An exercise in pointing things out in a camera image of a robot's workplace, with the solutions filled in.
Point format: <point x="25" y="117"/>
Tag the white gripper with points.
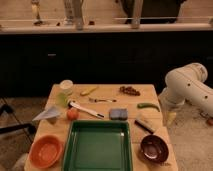
<point x="169" y="113"/>

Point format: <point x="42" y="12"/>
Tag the yellow banana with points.
<point x="88" y="91"/>

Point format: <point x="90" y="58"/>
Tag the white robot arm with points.
<point x="185" y="83"/>

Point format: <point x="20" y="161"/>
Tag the white paper cup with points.
<point x="66" y="86"/>

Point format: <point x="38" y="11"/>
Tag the green plastic cup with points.
<point x="62" y="100"/>

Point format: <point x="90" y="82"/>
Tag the dark brown bowl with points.
<point x="154" y="149"/>

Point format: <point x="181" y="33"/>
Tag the blue grey sponge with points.
<point x="118" y="114"/>

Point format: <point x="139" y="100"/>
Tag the green rectangular tray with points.
<point x="98" y="146"/>

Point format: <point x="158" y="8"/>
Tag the red tomato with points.
<point x="72" y="114"/>

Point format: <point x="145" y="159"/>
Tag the white paper plane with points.
<point x="51" y="112"/>

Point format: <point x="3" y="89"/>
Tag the orange bowl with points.
<point x="45" y="151"/>

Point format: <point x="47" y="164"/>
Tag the black chair leg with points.
<point x="6" y="108"/>

